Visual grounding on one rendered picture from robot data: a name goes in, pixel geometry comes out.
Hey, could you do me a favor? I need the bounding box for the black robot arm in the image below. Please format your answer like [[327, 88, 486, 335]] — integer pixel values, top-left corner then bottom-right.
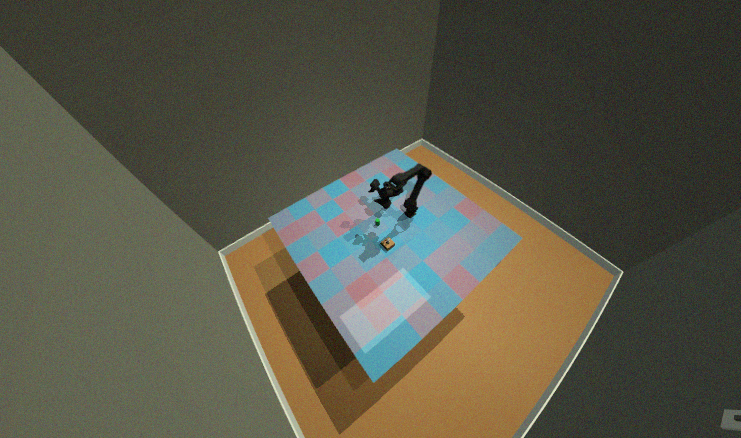
[[379, 164, 432, 218]]

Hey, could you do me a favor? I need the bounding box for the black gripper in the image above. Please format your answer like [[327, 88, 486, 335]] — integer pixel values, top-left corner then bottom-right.
[[368, 179, 392, 209]]

